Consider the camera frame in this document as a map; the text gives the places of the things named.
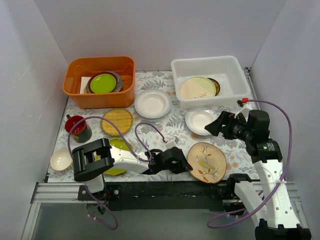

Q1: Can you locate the green dotted scalloped plate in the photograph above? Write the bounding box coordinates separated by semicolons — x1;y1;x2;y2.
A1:
93;138;130;176

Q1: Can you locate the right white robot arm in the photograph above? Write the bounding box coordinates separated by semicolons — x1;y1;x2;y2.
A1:
205;110;312;240

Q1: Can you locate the cream plate with bird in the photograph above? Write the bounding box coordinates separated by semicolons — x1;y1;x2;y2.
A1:
186;142;227;184

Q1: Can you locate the round bamboo mat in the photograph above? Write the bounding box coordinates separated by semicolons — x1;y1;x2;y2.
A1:
100;108;133;137

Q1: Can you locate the floral table cloth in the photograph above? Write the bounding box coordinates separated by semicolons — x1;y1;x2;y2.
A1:
47;70;280;183

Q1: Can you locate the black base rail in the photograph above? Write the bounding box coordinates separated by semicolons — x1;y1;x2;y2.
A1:
94;181;244;212

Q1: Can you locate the white deep plate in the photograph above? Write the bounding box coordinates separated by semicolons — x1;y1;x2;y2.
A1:
134;89;172;119
185;106;218;136

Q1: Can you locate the white plastic bin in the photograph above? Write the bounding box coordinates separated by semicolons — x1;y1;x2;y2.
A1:
171;55;251;109

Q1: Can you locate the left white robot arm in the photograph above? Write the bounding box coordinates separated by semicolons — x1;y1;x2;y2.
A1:
70;138;193;200

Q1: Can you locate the black mug red inside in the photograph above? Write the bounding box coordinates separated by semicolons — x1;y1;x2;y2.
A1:
64;114;92;144

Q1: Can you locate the white card in bin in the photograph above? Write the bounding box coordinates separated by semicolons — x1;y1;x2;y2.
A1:
79;76;91;94

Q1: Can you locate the lime green round plate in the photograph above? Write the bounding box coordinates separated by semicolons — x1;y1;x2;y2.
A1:
89;73;117;94

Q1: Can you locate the cream plate with twig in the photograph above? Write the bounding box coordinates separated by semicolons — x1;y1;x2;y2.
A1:
179;76;216;100

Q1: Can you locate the orange plastic bin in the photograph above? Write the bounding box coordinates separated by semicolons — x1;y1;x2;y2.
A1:
62;56;136;109

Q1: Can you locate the stack of dark plates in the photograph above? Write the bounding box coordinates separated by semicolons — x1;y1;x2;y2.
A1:
87;71;123;94

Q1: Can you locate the yellow black patterned plate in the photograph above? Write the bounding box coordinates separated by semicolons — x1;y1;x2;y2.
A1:
208;77;221;96

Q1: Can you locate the small cream dish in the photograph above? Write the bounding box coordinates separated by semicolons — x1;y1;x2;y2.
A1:
50;148;73;172

